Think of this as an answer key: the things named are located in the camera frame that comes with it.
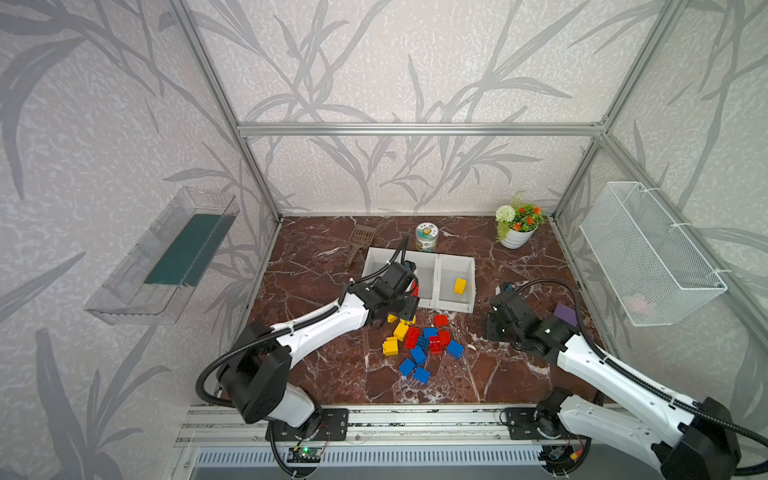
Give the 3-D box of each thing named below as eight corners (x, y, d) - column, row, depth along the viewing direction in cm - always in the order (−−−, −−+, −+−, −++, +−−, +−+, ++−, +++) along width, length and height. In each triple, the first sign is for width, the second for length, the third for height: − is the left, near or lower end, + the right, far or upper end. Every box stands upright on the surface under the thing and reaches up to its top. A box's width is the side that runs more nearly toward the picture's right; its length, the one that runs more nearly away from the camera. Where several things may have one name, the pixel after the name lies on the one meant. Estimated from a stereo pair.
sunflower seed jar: (416, 253, 111) (416, 237, 104) (415, 238, 116) (416, 222, 109) (437, 253, 111) (439, 237, 104) (435, 238, 116) (437, 222, 109)
